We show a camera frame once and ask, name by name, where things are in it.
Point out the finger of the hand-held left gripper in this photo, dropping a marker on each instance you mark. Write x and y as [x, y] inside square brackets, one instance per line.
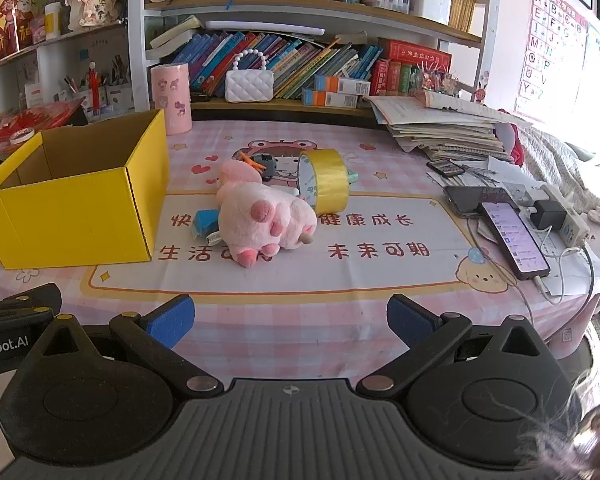
[30, 300]

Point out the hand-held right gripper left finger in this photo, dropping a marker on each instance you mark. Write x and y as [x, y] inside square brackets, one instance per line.
[172, 320]

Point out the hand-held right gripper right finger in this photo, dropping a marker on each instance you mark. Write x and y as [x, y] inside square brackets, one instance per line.
[410, 320]

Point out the yellow cardboard box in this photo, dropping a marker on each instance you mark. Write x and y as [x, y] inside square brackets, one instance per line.
[70, 220]

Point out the small blue box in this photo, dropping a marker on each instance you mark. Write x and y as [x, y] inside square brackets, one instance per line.
[204, 222]

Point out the pink plush toy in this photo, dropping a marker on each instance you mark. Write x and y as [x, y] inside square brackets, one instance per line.
[260, 220]

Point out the light green clip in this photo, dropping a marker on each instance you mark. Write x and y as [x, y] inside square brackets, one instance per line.
[353, 176]

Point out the yellow tape roll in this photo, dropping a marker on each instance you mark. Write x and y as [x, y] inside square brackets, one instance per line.
[330, 175]

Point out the orange hair clip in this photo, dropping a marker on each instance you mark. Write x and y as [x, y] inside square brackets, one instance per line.
[252, 161]

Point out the pink printed table mat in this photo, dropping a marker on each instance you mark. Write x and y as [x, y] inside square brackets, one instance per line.
[330, 280]

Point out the smartphone with lit screen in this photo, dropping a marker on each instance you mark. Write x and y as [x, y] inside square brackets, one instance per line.
[515, 240]

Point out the dark smartphone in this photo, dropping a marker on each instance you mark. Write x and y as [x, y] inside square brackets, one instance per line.
[472, 199]

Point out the small black smartphone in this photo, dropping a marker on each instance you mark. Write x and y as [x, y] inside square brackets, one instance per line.
[446, 167]

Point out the white tape roll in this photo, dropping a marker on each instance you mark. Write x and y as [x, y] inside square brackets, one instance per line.
[22, 135]

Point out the black charger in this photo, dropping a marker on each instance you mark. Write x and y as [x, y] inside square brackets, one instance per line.
[549, 215]

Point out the small grey toy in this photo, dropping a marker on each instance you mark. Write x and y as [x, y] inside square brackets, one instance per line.
[268, 165]

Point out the pile of red paper decorations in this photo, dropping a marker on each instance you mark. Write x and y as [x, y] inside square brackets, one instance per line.
[45, 117]

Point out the white power strip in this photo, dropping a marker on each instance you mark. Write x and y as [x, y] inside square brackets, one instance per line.
[572, 227]

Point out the stack of papers and books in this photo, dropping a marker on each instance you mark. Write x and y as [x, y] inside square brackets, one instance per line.
[445, 130]

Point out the red fabric item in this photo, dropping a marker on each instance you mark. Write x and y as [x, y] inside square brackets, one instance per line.
[512, 140]

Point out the beige knitted blanket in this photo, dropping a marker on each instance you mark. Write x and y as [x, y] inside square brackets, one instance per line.
[565, 165]

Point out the pink cylinder pen holder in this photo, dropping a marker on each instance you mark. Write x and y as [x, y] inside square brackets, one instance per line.
[172, 100]

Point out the red tassel ornament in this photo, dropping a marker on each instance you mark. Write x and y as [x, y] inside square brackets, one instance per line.
[96, 85]

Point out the white blue orange carton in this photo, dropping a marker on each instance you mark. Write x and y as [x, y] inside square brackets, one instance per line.
[330, 98]
[342, 85]

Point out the white side shelf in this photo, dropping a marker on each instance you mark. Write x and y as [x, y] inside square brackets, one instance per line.
[55, 65]

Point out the colourful small figurines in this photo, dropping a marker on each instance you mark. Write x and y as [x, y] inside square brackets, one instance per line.
[437, 82]

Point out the green standing dictionary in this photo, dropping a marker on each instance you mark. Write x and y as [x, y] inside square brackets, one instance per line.
[405, 79]

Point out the red standing dictionary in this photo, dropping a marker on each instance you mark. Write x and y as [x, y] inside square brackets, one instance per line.
[379, 79]

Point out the white quilted handbag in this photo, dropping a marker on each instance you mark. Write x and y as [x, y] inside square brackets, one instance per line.
[250, 87]

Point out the thick red book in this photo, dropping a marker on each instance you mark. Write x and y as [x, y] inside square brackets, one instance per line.
[415, 55]

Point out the row of leaning children's books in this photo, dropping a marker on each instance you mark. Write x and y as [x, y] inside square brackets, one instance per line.
[300, 65]

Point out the red festive figure decoration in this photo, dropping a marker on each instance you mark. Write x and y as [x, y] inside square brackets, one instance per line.
[10, 22]

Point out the white jar yellow label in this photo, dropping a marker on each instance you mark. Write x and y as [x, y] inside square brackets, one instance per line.
[53, 20]

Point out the white storage bin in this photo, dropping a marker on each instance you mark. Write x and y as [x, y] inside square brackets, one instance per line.
[430, 5]

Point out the white wooden bookshelf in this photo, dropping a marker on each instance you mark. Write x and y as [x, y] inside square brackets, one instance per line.
[300, 7]

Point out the alphabet wall poster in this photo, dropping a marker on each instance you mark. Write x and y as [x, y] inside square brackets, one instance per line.
[550, 55]

